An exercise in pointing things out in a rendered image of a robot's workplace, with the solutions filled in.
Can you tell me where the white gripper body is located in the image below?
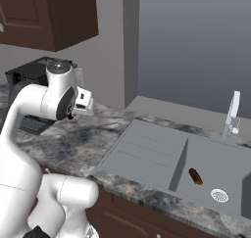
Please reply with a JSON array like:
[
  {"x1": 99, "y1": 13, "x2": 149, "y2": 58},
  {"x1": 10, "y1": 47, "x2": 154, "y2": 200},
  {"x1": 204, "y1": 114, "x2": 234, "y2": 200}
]
[{"x1": 72, "y1": 97, "x2": 96, "y2": 117}]

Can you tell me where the grey sink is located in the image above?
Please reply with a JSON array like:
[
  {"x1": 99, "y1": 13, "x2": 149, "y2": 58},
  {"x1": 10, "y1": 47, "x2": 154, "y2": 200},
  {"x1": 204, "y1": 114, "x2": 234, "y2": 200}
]
[{"x1": 87, "y1": 118, "x2": 251, "y2": 220}]

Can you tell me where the white round sink drain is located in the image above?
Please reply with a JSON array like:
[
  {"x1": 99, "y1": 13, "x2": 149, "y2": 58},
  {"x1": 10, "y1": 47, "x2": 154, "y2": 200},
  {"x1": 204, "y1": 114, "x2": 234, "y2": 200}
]
[{"x1": 210, "y1": 188, "x2": 230, "y2": 204}]

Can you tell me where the black coffee machine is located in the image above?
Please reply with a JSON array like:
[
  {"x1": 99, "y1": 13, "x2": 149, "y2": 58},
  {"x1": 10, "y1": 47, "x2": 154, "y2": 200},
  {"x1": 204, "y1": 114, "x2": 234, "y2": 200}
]
[{"x1": 4, "y1": 56, "x2": 79, "y2": 135}]

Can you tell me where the brown base cupboard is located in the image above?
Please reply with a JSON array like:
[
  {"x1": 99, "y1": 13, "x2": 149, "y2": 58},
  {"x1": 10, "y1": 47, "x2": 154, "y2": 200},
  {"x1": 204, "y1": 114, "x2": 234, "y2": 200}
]
[{"x1": 83, "y1": 186, "x2": 220, "y2": 238}]

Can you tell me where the brown oblong food item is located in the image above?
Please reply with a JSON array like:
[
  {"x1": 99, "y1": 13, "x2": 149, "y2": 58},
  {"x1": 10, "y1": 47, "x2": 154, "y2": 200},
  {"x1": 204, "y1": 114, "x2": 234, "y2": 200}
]
[{"x1": 187, "y1": 167, "x2": 204, "y2": 186}]

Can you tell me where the grey tap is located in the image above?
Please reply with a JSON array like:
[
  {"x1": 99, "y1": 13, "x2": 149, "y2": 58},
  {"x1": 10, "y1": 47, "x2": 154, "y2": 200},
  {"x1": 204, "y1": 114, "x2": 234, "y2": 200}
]
[{"x1": 221, "y1": 90, "x2": 242, "y2": 142}]

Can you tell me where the brown wall cupboard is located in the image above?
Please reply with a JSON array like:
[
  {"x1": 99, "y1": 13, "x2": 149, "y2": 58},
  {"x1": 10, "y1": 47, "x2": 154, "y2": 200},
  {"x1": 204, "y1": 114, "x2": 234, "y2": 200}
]
[{"x1": 0, "y1": 0, "x2": 99, "y2": 53}]

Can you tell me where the brown wall cupboard door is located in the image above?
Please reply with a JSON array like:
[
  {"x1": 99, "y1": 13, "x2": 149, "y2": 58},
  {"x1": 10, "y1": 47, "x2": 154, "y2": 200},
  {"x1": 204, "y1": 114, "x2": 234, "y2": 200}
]
[{"x1": 0, "y1": 0, "x2": 57, "y2": 52}]

